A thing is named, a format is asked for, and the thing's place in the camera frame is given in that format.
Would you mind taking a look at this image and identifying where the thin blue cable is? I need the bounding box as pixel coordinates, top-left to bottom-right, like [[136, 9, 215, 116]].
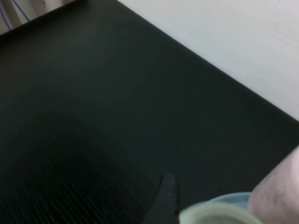
[[0, 3, 12, 31], [10, 0, 30, 22]]

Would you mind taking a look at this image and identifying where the blue cup stand with pegs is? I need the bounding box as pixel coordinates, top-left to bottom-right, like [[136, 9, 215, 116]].
[[205, 192, 253, 209]]

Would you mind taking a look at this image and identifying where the pale green cup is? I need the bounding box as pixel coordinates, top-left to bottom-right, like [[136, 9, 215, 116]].
[[178, 202, 264, 224]]

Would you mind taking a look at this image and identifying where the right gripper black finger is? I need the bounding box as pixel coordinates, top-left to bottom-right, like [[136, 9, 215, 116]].
[[142, 173, 180, 224]]

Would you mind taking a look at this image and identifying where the pale pink speckled cup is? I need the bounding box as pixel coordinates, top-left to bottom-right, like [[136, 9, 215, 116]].
[[247, 146, 299, 224]]

